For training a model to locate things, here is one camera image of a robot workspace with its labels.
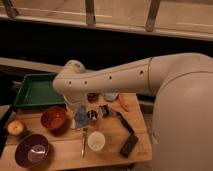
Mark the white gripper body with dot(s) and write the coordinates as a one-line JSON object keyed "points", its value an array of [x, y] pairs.
{"points": [[73, 104]]}

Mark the blue sponge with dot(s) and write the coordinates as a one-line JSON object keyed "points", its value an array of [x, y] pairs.
{"points": [[81, 118]]}

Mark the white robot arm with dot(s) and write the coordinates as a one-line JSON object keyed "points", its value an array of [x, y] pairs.
{"points": [[182, 85]]}

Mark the small metal cup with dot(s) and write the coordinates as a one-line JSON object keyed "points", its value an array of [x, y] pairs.
{"points": [[92, 115]]}

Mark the white plastic cup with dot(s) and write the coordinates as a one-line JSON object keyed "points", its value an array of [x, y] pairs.
{"points": [[96, 141]]}

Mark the dark grape bunch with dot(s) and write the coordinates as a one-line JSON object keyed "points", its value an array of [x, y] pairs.
{"points": [[92, 97]]}

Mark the orange bowl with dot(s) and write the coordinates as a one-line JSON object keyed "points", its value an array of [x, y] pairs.
{"points": [[53, 118]]}

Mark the light blue cloth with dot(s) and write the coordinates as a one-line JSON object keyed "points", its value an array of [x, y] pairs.
{"points": [[110, 96]]}

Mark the green plastic tray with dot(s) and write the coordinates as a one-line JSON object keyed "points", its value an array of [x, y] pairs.
{"points": [[37, 91]]}

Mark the orange carrot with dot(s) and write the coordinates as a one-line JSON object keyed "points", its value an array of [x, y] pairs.
{"points": [[122, 102]]}

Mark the red yellow apple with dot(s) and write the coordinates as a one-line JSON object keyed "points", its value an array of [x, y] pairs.
{"points": [[16, 127]]}

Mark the purple bowl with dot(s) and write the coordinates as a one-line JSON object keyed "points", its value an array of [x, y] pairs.
{"points": [[32, 151]]}

